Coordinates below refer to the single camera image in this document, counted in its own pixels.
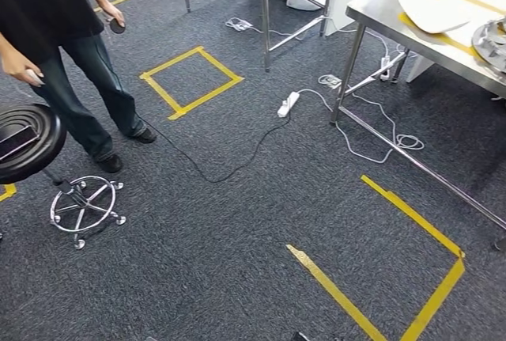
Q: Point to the white power adapter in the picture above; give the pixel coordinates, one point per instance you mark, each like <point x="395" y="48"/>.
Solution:
<point x="329" y="81"/>

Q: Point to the grey plastic wheel cover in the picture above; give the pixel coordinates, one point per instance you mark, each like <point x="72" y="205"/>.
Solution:
<point x="490" y="45"/>

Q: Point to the black round disc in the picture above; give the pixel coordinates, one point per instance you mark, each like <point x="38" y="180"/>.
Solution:
<point x="118" y="27"/>

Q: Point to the black stool with chrome base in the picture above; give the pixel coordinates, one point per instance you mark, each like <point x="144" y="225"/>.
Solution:
<point x="39" y="155"/>

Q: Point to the yellow floor tape outline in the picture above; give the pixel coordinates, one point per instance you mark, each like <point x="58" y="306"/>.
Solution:
<point x="7" y="192"/>
<point x="157" y="84"/>

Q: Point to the white plug adapter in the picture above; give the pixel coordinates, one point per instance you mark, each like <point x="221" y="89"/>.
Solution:
<point x="385" y="63"/>

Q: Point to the black smartphone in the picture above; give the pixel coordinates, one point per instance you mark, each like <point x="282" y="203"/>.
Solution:
<point x="17" y="142"/>

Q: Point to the white plastic cover part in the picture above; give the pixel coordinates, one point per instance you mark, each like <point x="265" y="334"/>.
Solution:
<point x="430" y="13"/>

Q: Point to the person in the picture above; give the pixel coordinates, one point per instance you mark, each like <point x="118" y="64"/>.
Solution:
<point x="47" y="13"/>

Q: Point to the stainless steel workbench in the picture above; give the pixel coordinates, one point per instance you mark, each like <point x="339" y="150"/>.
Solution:
<point x="387" y="34"/>

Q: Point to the person's right forearm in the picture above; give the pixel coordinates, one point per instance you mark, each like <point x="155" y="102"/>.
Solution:
<point x="6" y="47"/>

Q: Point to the person's right hand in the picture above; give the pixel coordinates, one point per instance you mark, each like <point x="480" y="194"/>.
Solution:
<point x="19" y="68"/>

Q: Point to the person's left hand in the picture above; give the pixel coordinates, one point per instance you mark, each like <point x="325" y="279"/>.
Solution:
<point x="112" y="12"/>

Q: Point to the white power strip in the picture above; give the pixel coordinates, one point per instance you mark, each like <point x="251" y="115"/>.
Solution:
<point x="287" y="104"/>

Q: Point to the grey desk with metal legs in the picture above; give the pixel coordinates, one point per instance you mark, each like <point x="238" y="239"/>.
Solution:
<point x="265" y="24"/>

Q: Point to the small white handheld device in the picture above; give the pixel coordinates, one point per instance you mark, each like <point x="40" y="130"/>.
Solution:
<point x="35" y="77"/>

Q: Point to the yellow floor tape strip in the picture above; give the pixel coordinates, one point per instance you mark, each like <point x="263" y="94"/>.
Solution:
<point x="335" y="291"/>
<point x="415" y="218"/>

